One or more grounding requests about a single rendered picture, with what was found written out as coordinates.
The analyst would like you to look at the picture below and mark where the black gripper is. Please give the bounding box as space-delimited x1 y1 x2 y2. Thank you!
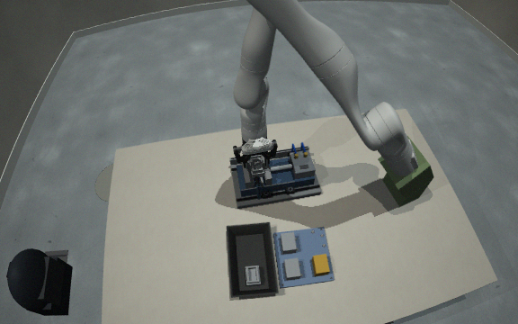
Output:
233 138 278 169

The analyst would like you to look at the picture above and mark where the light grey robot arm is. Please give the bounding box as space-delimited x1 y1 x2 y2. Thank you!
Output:
234 0 419 176

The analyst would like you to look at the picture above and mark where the yellow rectangular block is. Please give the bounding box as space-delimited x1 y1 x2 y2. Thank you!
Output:
312 254 329 276

